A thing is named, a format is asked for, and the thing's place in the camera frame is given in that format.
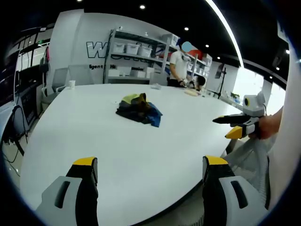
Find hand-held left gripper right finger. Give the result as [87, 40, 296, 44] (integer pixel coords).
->
[202, 155, 269, 226]

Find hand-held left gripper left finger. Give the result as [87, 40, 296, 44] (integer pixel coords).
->
[35, 156, 99, 226]

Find yellow blue grey garment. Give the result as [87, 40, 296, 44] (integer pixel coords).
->
[115, 93, 163, 128]

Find person's right hand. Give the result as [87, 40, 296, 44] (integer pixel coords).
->
[249, 114, 281, 140]

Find grey mesh office chair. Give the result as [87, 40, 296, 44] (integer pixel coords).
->
[221, 134, 271, 210]

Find black tripod stand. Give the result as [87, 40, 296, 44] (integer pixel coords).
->
[206, 67, 228, 99]

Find person's white shirt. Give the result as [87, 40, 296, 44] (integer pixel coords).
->
[268, 42, 301, 210]

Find black screen panel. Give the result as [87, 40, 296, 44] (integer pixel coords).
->
[214, 63, 224, 80]

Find white ceiling light strip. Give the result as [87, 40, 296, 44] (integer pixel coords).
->
[204, 0, 246, 69]

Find black cabinet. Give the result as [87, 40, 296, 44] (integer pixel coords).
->
[17, 80, 43, 128]

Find group of white cardboard boxes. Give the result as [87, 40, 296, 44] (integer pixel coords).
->
[107, 66, 156, 79]

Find grey metal storage shelf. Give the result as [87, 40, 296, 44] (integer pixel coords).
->
[103, 28, 213, 84]

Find white storage bin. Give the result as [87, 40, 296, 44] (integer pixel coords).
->
[138, 46, 153, 58]
[113, 42, 126, 54]
[125, 43, 140, 55]

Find hanging dark bag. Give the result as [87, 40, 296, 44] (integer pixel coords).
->
[39, 46, 51, 73]

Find group of ceiling spotlights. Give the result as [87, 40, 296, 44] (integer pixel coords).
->
[138, 3, 291, 80]

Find black floor cables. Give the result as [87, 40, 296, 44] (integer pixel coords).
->
[1, 105, 29, 166]

